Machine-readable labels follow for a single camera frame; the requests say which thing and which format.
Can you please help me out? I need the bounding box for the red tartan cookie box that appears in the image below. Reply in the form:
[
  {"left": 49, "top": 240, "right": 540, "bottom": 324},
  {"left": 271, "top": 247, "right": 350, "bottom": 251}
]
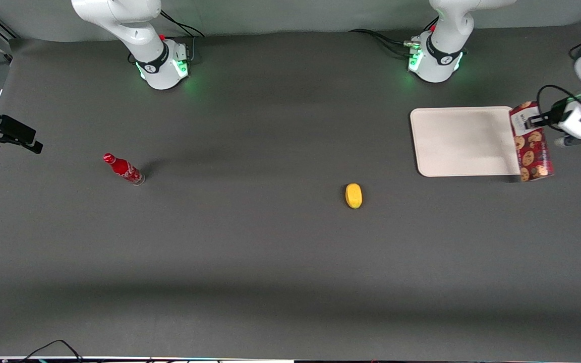
[{"left": 509, "top": 101, "right": 555, "bottom": 182}]

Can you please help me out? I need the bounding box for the beige rectangular tray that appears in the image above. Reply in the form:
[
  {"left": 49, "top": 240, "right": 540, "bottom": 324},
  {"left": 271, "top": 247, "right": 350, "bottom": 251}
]
[{"left": 410, "top": 106, "right": 521, "bottom": 177}]

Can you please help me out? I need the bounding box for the yellow lemon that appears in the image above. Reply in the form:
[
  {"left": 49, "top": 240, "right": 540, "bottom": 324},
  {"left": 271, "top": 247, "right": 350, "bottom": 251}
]
[{"left": 345, "top": 183, "right": 363, "bottom": 209}]

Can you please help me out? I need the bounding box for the red cola bottle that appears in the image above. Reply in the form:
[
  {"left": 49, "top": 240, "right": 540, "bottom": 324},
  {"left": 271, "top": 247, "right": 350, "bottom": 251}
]
[{"left": 103, "top": 153, "right": 146, "bottom": 186}]

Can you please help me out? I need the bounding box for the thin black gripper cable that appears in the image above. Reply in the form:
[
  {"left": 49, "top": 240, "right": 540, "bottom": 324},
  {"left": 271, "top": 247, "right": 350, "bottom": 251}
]
[{"left": 537, "top": 84, "right": 581, "bottom": 122}]

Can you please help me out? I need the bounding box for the black arm base cable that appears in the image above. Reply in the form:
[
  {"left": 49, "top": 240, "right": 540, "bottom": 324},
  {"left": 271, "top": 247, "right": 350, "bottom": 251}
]
[
  {"left": 159, "top": 10, "right": 205, "bottom": 64},
  {"left": 348, "top": 28, "right": 422, "bottom": 58}
]

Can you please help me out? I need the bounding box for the black clamp mount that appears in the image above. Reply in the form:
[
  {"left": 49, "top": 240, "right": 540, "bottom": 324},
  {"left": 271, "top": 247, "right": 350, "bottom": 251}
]
[{"left": 0, "top": 86, "right": 44, "bottom": 174}]

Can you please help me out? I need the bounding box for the thin black loose cable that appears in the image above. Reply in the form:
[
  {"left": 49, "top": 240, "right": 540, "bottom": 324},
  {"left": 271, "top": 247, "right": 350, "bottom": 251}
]
[{"left": 18, "top": 339, "right": 84, "bottom": 363}]

